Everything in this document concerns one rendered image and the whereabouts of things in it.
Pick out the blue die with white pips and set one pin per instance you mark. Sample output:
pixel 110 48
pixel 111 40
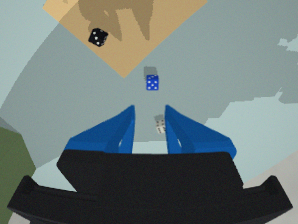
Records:
pixel 152 82

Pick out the tan flat mat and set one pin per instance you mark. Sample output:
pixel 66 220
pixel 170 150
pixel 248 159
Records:
pixel 135 27

